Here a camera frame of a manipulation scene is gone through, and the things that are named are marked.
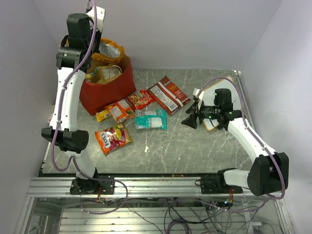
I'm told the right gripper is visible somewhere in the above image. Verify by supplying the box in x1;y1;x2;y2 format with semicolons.
181;99;220;128

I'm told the orange Kettle chips bag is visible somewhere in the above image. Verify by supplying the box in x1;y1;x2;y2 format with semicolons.
92;38;125;64

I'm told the dark red Doritos bag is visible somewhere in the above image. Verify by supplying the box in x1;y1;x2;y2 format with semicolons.
147;76;191;115

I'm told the gold chips bag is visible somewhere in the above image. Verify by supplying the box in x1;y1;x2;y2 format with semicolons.
85;64;122;85

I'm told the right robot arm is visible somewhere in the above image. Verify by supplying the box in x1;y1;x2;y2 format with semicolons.
182;88;289;197

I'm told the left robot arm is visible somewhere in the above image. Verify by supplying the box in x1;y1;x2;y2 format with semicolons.
41;9;105;195

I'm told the teal snack bag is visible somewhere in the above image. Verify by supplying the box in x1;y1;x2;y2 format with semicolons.
135;109;167;130

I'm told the red paper bag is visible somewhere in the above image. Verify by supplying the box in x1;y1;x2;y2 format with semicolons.
79;55;136;116

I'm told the red nut mix snack bag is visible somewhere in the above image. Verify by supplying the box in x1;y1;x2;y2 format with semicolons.
126;89;155;110

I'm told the orange snack bag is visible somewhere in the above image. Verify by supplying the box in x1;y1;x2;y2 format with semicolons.
105;99;135;124

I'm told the orange Fox's candy bag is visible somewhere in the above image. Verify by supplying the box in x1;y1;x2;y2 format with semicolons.
95;123;133;155

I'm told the small whiteboard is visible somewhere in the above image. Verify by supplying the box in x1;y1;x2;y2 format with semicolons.
203;79;241;131

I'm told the small yellow snack packet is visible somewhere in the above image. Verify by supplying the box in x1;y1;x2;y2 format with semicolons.
96;108;112;122

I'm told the small white box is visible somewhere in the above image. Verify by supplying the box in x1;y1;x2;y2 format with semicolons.
47;105;55;124

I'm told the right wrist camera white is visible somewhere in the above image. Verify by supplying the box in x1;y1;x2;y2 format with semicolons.
193;88;204;107

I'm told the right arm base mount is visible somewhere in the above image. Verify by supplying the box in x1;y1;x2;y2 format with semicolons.
195;177;224;195

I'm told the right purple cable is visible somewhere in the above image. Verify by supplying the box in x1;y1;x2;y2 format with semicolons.
195;77;286;213

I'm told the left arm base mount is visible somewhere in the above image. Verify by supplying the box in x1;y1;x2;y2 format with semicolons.
69;177;115;195

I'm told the aluminium frame rail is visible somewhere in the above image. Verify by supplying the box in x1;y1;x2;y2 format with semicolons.
26;175;283;198

